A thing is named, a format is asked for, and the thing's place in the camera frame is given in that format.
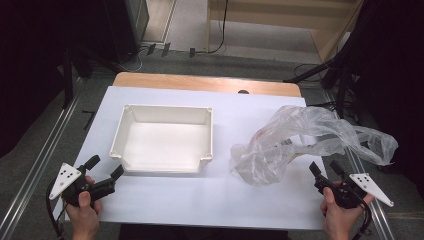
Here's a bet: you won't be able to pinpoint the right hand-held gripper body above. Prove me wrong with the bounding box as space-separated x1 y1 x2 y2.
313 171 395 210

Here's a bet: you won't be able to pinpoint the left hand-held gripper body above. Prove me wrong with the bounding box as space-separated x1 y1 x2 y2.
48 162 117 208

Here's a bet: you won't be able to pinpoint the clear plastic bag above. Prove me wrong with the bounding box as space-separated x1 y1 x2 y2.
229 105 399 187

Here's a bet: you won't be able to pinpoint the white plastic box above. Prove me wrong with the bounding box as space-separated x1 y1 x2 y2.
109 103 214 174

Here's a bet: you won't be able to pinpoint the person's right hand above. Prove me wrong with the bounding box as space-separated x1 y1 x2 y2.
319 181 376 238

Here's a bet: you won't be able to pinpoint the person's left hand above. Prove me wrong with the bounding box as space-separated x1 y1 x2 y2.
64 175 104 234

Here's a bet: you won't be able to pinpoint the black metal stand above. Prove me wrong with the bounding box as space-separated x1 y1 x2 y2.
61 46 94 109

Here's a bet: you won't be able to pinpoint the white board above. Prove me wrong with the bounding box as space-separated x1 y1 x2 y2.
53 85 329 232

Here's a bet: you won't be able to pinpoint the black tripod stand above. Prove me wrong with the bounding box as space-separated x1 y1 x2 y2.
283 49 359 119

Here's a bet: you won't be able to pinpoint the person's dark clothing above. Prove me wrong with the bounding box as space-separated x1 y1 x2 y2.
118 223 291 240

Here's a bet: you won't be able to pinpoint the wooden table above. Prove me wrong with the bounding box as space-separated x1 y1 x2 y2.
112 71 303 98

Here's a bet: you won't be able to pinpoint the black cabinet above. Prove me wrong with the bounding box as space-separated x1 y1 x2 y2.
103 0 150 63

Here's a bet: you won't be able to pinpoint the wooden shelf unit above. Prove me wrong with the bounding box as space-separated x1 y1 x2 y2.
205 0 364 64

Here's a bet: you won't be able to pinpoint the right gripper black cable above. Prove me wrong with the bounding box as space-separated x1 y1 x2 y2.
351 196 374 240

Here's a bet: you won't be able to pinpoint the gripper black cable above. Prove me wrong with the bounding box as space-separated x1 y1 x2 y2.
45 179 68 239
351 196 374 240

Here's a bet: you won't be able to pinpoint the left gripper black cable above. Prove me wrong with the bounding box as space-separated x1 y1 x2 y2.
45 179 68 239

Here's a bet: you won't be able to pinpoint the aluminium floor rail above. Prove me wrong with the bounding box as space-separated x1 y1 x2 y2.
323 89 398 240
0 78 84 239

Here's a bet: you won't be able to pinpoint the black floor cables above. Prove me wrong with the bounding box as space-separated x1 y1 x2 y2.
293 63 338 111

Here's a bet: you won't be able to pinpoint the white floor cable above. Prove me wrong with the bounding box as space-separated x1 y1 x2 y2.
116 46 149 73

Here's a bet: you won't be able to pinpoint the black hanging cable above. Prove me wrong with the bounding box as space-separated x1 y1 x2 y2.
194 0 230 55

